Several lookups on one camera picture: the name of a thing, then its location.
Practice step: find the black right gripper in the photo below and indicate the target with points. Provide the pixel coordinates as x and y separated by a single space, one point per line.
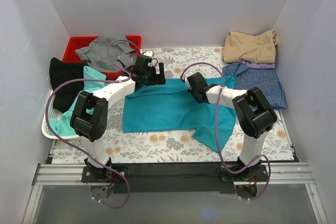
194 94

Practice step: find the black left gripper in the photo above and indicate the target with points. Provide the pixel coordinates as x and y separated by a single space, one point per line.
159 74

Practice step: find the teal blue t shirt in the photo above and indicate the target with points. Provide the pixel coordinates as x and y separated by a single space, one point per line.
171 107

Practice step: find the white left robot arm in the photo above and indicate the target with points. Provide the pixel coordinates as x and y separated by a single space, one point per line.
90 114

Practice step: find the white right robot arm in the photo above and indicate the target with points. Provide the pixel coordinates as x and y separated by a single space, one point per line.
255 115

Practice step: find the grey shirt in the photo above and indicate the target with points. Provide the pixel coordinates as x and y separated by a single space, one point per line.
108 53

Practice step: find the beige t shirt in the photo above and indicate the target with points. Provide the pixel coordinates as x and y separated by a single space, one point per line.
255 49

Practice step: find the lilac purple shirt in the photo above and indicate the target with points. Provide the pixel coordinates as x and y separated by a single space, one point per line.
258 65

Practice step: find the floral patterned table mat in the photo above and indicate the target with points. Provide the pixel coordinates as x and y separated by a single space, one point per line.
180 146

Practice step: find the red plastic tray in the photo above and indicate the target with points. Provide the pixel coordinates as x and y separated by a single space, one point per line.
78 42

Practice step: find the black t shirt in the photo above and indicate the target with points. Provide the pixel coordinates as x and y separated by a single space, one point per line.
61 72

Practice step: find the mint green t shirt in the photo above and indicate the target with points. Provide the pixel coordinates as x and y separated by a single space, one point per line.
93 80

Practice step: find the white plastic basket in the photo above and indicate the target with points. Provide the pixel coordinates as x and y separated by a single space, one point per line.
60 122

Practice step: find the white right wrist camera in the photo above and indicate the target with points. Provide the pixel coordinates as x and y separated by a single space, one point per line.
186 81

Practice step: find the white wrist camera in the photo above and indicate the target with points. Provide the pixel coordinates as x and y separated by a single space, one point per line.
186 81
151 61

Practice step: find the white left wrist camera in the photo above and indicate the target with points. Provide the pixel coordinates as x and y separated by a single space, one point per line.
151 61

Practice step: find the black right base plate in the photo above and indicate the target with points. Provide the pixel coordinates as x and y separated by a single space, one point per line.
242 174

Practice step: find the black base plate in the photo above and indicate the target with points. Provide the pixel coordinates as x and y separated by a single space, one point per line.
242 174
99 175

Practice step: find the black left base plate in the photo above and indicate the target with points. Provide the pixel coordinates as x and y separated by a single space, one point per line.
99 175

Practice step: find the aluminium rail frame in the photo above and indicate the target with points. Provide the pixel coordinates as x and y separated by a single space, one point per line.
174 193

